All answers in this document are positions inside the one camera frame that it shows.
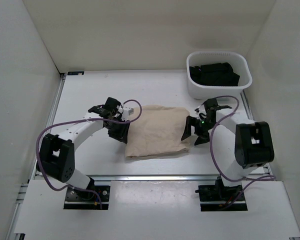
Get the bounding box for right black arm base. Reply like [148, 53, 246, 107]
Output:
[195, 179, 248, 212]

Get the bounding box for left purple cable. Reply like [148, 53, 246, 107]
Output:
[36, 99, 143, 208]

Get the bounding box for blue corner label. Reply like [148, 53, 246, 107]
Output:
[67, 71, 85, 76]

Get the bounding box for purple cable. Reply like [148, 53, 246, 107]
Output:
[36, 99, 143, 208]
[209, 96, 277, 208]

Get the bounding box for black trousers in basket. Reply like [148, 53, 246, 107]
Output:
[189, 62, 240, 87]

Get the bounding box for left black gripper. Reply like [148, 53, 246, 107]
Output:
[105, 116, 131, 144]

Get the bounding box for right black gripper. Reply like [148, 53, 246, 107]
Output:
[181, 115, 220, 146]

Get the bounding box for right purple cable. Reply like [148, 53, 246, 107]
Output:
[209, 96, 277, 208]

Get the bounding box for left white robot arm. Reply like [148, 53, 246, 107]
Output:
[35, 97, 135, 200]

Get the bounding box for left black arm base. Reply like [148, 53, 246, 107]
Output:
[63, 185, 111, 210]

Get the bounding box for beige trousers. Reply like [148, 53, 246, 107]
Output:
[125, 105, 190, 159]

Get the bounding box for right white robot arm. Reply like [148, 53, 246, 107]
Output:
[181, 98, 275, 200]

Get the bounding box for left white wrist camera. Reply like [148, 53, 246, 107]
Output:
[120, 106, 134, 120]

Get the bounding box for white plastic basket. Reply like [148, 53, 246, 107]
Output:
[186, 50, 253, 100]

